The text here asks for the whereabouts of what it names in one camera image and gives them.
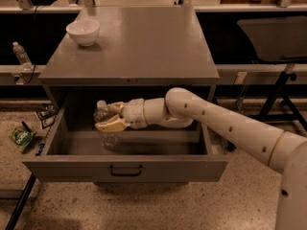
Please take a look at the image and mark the open grey top drawer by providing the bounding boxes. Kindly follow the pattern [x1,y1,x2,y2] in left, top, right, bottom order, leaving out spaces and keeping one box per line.
[23,91,227,183]

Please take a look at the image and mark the clear plastic water bottle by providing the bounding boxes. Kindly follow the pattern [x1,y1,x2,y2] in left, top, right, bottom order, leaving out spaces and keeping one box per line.
[93,100,119,150]

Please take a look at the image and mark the grey metal cabinet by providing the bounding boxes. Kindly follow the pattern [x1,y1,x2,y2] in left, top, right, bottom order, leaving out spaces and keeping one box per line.
[39,6,219,106]

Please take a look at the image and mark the dark snack packet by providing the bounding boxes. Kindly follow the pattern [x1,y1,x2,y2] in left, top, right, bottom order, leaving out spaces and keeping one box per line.
[35,104,57,129]

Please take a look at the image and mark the white ceramic bowl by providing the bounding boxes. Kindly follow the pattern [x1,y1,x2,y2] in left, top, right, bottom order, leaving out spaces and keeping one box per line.
[66,19,100,47]

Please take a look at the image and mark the black chair leg frame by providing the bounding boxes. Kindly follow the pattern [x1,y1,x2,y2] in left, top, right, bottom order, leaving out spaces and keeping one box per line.
[224,62,307,152]

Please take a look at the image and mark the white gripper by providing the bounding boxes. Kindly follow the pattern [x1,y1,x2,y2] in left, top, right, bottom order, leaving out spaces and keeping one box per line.
[95,99,147,132]

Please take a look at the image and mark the dark chair seat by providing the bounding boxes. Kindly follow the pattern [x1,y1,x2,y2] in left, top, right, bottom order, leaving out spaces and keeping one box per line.
[237,15,307,63]

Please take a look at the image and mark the black floor bar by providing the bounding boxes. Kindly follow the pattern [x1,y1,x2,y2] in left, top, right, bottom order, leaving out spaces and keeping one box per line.
[5,174,36,230]

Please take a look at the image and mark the green snack bag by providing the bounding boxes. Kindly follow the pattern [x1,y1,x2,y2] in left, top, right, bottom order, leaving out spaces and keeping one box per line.
[10,126,36,152]

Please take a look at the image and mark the small background water bottle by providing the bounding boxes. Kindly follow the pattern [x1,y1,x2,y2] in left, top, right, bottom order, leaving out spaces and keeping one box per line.
[12,42,34,71]

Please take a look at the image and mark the black drawer handle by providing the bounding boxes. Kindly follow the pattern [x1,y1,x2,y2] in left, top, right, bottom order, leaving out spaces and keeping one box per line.
[109,165,143,177]

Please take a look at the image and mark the blue small floor item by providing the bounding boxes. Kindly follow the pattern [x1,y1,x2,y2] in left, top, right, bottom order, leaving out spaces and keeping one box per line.
[35,143,45,156]

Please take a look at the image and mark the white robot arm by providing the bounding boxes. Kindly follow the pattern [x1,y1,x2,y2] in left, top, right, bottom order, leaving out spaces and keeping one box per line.
[94,87,307,230]

